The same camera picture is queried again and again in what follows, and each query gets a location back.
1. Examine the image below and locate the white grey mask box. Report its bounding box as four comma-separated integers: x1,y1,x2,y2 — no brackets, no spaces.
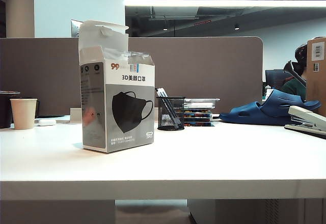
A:
77,19,155,154

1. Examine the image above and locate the colourful print flat box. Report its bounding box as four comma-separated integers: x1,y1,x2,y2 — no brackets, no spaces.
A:
183,117,213,127
183,108,213,118

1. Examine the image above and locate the clear plastic flat box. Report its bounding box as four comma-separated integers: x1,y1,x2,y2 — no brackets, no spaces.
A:
183,97,220,109

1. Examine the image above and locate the brown cardboard box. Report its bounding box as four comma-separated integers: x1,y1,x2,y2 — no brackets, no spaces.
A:
305,37,326,117

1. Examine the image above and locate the white capped pen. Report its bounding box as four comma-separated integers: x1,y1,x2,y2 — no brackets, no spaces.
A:
155,88,179,128
159,88,183,127

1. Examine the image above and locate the black mesh pen holder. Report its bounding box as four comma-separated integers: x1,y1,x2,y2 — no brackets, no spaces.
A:
156,96,186,131

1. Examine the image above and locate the brown desk divider panel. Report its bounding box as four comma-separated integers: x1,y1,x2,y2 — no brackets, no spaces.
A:
0,36,263,116

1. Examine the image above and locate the blue rubber slipper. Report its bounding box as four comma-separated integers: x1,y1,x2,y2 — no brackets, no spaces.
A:
261,89,321,118
219,101,292,126

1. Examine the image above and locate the white card stand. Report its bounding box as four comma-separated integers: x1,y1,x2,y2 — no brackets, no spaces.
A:
69,107,84,123

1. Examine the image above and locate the white ceiling light strip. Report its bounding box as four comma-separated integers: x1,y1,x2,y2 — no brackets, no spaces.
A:
124,0,326,7

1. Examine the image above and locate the black computer monitor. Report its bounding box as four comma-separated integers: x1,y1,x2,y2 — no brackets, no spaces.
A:
264,69,291,90

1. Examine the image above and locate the white earbuds case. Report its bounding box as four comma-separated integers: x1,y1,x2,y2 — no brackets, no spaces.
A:
37,118,56,126

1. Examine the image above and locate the person in green shirt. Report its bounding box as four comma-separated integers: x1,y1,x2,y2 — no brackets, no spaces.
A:
280,43,309,100

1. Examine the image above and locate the grey under-desk cabinet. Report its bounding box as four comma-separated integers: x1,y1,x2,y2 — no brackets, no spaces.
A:
187,199,326,224

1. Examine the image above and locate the beige paper cup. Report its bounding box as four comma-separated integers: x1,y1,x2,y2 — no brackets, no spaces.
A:
10,98,38,130

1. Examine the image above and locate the white grey stapler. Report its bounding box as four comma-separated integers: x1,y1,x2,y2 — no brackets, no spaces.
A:
284,105,326,139

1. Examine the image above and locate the black round container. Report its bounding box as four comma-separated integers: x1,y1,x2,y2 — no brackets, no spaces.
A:
0,91,20,129

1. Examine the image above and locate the metal wall switch plate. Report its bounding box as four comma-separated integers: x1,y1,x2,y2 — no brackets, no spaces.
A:
70,19,83,38

